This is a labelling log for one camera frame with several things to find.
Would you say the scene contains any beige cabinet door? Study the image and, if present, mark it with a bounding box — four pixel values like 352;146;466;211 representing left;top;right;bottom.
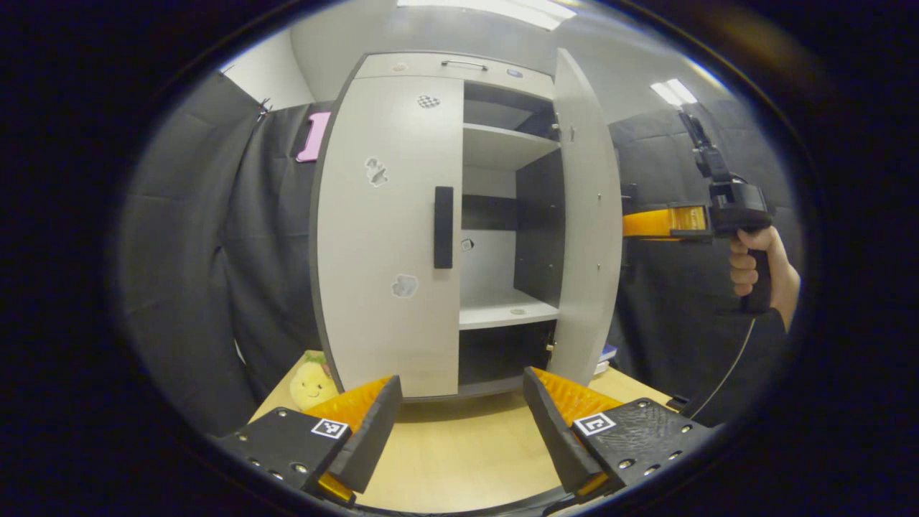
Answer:
549;49;624;388
314;75;465;399

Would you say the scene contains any beige cabinet shelf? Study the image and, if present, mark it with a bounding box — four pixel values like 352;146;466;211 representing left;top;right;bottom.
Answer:
459;287;561;331
463;124;561;172

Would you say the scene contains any yellow plush toy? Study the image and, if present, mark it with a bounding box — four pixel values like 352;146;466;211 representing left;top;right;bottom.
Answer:
289;351;340;411

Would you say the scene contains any beige double-door shoe cabinet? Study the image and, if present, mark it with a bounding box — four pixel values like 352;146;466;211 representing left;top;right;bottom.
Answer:
310;49;624;403

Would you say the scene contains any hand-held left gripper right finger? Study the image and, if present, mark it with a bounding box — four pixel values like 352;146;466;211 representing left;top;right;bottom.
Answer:
522;366;720;501

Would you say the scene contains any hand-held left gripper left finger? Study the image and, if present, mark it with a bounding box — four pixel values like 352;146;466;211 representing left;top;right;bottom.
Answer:
214;375;403;507

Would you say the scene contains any large ceiling light panel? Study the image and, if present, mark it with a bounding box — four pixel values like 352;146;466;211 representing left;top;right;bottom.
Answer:
397;0;577;31

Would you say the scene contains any thin white cable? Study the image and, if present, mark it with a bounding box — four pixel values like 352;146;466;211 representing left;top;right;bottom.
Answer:
688;316;759;421

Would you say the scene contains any black backdrop cloth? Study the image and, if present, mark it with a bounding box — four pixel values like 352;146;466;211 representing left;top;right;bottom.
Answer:
118;72;805;432

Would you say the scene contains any small ceiling light panel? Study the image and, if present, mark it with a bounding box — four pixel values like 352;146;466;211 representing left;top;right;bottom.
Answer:
650;78;699;108

